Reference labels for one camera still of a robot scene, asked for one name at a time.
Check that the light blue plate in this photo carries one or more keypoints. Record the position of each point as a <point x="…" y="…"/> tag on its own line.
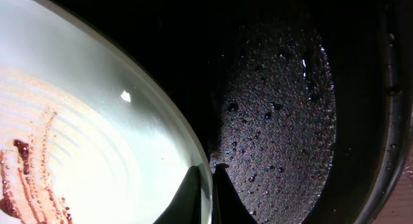
<point x="87" y="136"/>

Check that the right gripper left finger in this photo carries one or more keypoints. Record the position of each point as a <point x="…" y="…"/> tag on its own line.
<point x="185" y="207"/>

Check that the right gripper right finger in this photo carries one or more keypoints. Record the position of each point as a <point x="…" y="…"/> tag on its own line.
<point x="227" y="206"/>

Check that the black round tray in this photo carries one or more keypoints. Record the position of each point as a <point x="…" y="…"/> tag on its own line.
<point x="309" y="102"/>

